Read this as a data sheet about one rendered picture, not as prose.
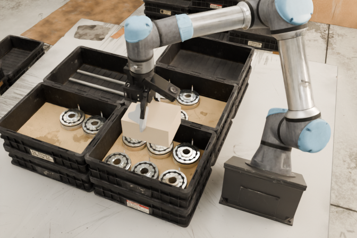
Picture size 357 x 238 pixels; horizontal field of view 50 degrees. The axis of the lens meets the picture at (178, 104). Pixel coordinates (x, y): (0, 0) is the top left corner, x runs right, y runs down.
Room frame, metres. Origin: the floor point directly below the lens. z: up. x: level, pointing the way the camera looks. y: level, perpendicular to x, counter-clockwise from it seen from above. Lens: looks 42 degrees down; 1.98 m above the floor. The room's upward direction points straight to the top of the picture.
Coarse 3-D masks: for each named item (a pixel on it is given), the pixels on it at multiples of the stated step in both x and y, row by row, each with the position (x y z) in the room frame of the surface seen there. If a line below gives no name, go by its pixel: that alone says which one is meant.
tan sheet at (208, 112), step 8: (200, 96) 1.31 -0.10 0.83; (176, 104) 1.26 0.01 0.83; (200, 104) 1.26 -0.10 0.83; (208, 104) 1.26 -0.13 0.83; (216, 104) 1.26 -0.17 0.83; (224, 104) 1.26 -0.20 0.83; (192, 112) 1.20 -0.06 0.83; (200, 112) 1.21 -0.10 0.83; (208, 112) 1.21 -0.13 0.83; (216, 112) 1.21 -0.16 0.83; (192, 120) 1.16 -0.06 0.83; (200, 120) 1.16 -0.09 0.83; (208, 120) 1.16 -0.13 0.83; (216, 120) 1.16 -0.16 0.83
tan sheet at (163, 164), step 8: (120, 136) 1.06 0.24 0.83; (120, 144) 1.02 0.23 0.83; (176, 144) 1.02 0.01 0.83; (112, 152) 0.98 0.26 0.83; (128, 152) 0.98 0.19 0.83; (136, 152) 0.98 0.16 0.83; (144, 152) 0.98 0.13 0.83; (200, 152) 0.98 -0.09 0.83; (136, 160) 0.94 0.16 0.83; (144, 160) 0.94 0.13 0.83; (152, 160) 0.94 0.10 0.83; (160, 160) 0.94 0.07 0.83; (168, 160) 0.94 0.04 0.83; (160, 168) 0.90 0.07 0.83; (168, 168) 0.90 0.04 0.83; (176, 168) 0.90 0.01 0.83; (184, 168) 0.90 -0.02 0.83; (192, 168) 0.90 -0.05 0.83
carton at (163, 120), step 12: (132, 108) 0.92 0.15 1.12; (156, 108) 0.92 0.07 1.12; (168, 108) 0.92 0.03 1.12; (180, 108) 0.92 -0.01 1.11; (156, 120) 0.86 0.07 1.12; (168, 120) 0.86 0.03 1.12; (180, 120) 0.93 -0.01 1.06; (132, 132) 0.86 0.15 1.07; (144, 132) 0.84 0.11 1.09; (156, 132) 0.83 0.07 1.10; (168, 132) 0.82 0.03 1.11; (168, 144) 0.82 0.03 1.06
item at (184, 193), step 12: (120, 108) 1.12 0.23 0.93; (96, 144) 0.93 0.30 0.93; (84, 156) 0.87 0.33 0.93; (204, 156) 0.88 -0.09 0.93; (108, 168) 0.83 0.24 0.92; (120, 168) 0.82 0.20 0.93; (144, 180) 0.78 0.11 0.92; (156, 180) 0.77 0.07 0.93; (192, 180) 0.77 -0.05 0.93; (180, 192) 0.73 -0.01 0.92
